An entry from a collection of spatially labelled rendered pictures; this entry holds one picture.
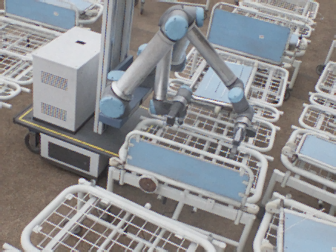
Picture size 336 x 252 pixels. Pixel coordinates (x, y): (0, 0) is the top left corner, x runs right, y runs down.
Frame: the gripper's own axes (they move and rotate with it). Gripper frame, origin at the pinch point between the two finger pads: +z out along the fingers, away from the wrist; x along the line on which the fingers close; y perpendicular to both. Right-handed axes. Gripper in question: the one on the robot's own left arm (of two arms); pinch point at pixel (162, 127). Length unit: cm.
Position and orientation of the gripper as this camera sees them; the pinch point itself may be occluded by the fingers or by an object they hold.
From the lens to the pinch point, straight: 254.3
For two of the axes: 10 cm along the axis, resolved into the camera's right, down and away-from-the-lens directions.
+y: 9.4, 3.0, -1.8
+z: -3.4, 6.4, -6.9
